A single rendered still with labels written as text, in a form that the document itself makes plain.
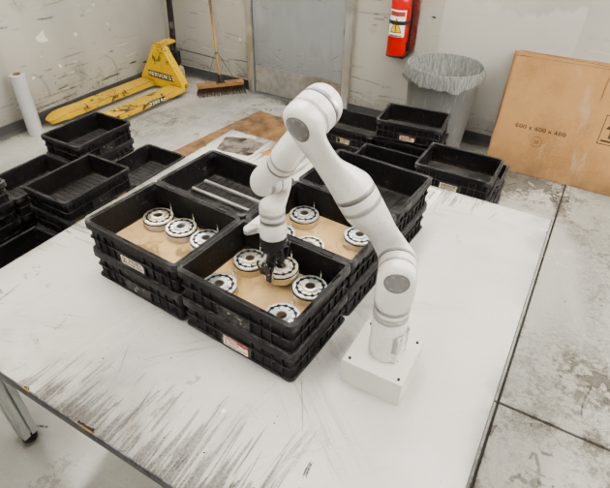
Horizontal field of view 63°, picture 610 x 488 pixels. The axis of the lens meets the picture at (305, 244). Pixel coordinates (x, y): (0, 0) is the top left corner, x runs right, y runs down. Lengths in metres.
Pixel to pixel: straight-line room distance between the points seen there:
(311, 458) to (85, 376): 0.66
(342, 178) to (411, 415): 0.67
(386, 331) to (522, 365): 1.38
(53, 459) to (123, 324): 0.80
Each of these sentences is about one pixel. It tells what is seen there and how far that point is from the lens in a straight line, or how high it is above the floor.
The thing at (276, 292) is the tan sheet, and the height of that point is 0.83.
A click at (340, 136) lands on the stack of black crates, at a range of 3.30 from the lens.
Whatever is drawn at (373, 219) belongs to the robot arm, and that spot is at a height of 1.23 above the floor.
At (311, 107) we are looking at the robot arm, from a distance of 0.96.
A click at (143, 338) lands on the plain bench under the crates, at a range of 1.58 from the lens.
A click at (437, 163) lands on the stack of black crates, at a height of 0.49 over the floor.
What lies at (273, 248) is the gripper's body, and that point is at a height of 1.00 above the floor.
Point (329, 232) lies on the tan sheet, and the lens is 1.70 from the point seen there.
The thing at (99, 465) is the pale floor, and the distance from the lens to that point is 2.21.
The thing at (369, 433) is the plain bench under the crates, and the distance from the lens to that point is 1.34.
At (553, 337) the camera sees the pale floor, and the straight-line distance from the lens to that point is 2.77.
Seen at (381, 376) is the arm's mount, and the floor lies 0.78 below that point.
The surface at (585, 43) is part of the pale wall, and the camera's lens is 4.11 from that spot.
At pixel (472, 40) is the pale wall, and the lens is 4.21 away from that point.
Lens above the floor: 1.83
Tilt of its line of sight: 38 degrees down
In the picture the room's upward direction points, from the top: 1 degrees clockwise
